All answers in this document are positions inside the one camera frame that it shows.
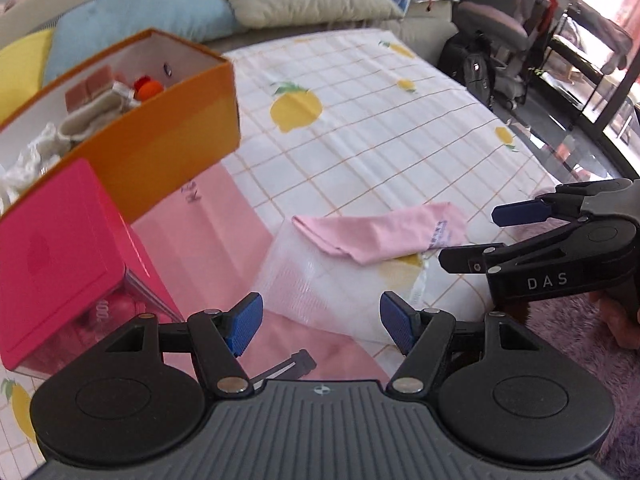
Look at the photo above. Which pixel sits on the red lidded candy box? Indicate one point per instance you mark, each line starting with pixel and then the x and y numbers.
pixel 72 272

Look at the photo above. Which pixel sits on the black metal shelf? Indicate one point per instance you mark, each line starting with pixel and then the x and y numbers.
pixel 586 58

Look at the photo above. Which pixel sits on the pink cloth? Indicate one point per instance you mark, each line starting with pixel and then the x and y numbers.
pixel 400 233

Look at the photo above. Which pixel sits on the silver white wrapping bundle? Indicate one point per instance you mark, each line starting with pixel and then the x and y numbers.
pixel 126 94

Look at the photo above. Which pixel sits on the orange crochet fruit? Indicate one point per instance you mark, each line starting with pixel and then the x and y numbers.
pixel 146 87

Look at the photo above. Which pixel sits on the white tissue paper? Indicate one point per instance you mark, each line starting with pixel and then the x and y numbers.
pixel 35 159

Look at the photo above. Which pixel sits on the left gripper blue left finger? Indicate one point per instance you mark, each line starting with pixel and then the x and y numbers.
pixel 241 323

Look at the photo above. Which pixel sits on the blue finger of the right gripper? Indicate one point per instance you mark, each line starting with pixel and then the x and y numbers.
pixel 517 214

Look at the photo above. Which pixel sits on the white gauze cloth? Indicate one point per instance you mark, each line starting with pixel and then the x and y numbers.
pixel 300 282

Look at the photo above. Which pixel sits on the black backpack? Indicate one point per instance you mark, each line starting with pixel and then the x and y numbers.
pixel 467 59

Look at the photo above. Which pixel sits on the yellow pillow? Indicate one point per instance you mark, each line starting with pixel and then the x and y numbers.
pixel 21 70

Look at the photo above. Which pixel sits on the orange cardboard box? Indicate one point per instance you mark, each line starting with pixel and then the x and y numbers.
pixel 153 150

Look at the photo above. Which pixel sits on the round cream cloth pad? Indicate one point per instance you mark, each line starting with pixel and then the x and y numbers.
pixel 83 123

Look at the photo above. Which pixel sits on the pink plush on sofa back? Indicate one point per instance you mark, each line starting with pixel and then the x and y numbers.
pixel 8 5

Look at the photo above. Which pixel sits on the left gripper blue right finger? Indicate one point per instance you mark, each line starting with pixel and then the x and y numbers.
pixel 400 320

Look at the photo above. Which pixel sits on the pink office chair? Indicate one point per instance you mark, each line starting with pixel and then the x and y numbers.
pixel 507 32

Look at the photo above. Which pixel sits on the person right hand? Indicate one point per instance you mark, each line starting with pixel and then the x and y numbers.
pixel 625 331

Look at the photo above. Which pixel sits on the purple fluffy rug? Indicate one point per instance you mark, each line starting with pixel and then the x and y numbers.
pixel 573 326

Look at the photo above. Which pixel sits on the blue pillow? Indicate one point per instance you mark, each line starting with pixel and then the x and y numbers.
pixel 98 24

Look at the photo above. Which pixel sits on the brown bear sponge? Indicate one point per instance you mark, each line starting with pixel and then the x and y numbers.
pixel 89 88

